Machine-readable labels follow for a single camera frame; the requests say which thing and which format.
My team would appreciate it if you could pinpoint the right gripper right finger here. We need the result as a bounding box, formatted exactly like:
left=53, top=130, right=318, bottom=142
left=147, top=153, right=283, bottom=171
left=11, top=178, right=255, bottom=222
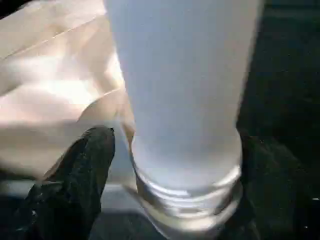
left=234, top=132, right=320, bottom=240

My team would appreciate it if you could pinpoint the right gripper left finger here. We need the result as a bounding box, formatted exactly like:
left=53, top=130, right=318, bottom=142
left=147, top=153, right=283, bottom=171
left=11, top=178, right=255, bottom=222
left=0, top=126, right=116, bottom=240

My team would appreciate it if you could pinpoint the white plastic table top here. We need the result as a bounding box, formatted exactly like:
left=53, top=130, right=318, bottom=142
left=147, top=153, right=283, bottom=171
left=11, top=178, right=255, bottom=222
left=0, top=0, right=137, bottom=182

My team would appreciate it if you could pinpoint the white plastic table leg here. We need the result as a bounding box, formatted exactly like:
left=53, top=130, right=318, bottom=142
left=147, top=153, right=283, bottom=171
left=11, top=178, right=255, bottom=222
left=102, top=0, right=263, bottom=240

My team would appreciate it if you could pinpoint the black work mat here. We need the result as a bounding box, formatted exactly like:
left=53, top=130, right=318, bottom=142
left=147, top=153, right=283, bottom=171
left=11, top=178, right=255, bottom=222
left=0, top=0, right=320, bottom=240

